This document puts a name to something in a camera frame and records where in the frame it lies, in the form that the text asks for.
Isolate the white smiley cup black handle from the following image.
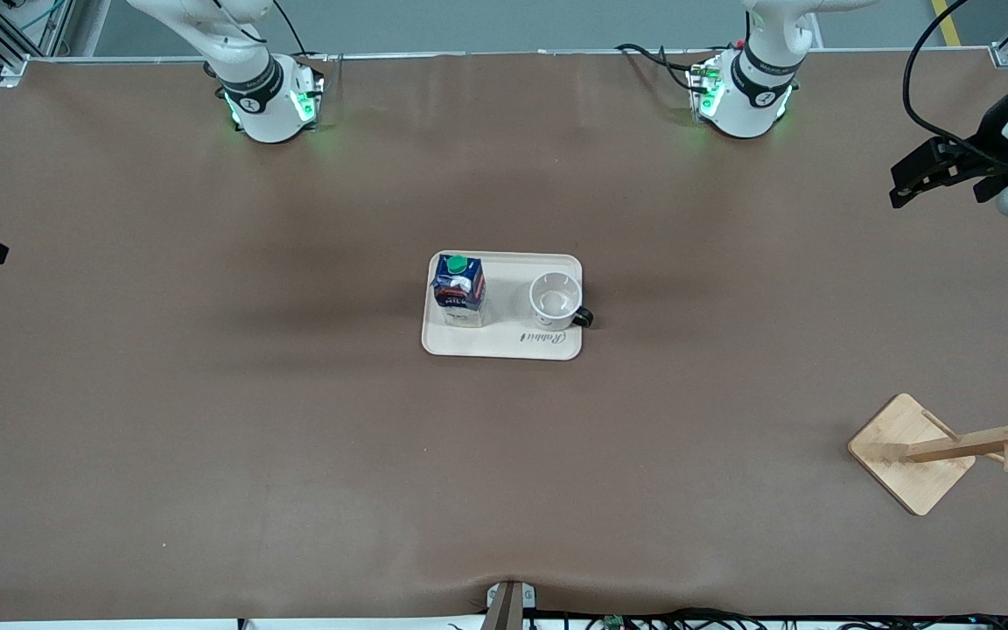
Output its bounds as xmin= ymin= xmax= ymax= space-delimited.
xmin=528 ymin=271 xmax=595 ymax=333

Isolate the blue milk carton green cap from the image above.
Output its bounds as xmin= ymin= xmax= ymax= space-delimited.
xmin=430 ymin=253 xmax=487 ymax=330

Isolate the wooden cup rack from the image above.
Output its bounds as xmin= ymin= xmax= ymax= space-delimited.
xmin=846 ymin=386 xmax=1008 ymax=517

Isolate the brown table cover sheet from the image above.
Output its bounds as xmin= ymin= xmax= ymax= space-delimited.
xmin=0 ymin=51 xmax=1008 ymax=624

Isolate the cream plastic tray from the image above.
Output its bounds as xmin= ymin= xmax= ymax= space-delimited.
xmin=420 ymin=251 xmax=585 ymax=362

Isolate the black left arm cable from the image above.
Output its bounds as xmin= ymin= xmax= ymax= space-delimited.
xmin=902 ymin=0 xmax=1008 ymax=169

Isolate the black base power cable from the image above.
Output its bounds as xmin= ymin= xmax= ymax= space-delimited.
xmin=615 ymin=43 xmax=699 ymax=94

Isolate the wooden post metal bracket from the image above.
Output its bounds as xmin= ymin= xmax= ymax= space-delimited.
xmin=486 ymin=579 xmax=538 ymax=630

